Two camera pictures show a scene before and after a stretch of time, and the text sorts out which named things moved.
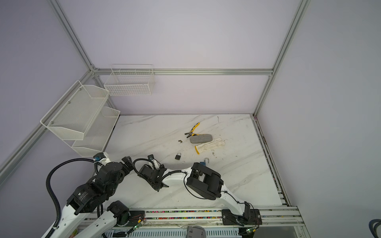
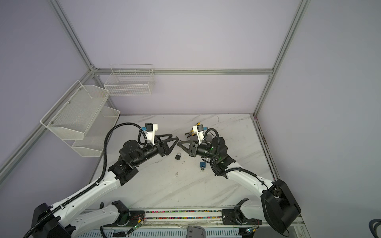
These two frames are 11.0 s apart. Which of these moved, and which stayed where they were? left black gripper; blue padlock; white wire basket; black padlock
Moved: left black gripper
Stayed: blue padlock; black padlock; white wire basket
